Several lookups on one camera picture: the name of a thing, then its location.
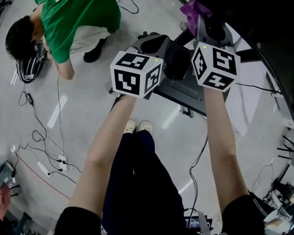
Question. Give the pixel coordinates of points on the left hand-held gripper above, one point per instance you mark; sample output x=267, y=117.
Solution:
x=127, y=77

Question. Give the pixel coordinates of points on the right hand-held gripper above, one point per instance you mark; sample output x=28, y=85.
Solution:
x=219, y=65

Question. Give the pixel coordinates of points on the purple cloth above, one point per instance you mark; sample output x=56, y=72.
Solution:
x=194, y=12

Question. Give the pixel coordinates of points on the person's left forearm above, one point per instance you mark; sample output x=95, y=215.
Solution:
x=105, y=150

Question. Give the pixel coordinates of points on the person's right forearm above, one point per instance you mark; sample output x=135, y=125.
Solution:
x=223, y=143

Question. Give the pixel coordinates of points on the pink cloth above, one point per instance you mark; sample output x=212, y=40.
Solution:
x=1, y=203

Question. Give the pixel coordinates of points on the person's white left shoe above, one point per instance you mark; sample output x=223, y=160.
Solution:
x=129, y=126

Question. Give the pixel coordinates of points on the person's white shoe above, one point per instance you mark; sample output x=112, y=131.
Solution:
x=129, y=126
x=145, y=126

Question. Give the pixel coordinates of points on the person's white right shoe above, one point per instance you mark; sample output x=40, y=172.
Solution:
x=145, y=126

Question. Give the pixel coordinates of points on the black striped bag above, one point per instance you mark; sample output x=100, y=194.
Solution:
x=29, y=68

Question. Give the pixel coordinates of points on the black power adapter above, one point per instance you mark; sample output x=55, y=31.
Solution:
x=29, y=99

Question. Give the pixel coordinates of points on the white power strip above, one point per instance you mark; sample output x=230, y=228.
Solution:
x=44, y=168
x=64, y=163

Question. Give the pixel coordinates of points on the person's dark trousers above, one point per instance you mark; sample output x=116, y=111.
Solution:
x=142, y=185

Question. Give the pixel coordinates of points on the black antenna router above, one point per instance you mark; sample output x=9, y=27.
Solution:
x=292, y=150

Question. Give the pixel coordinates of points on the person's black left sleeve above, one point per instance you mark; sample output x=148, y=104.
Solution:
x=78, y=221

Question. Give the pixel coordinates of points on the person's black sleeve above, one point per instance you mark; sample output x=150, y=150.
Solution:
x=242, y=217
x=78, y=221

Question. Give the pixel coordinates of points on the person's black right sleeve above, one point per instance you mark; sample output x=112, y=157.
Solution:
x=242, y=217

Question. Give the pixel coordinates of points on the small screen device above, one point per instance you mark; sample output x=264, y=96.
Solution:
x=194, y=222

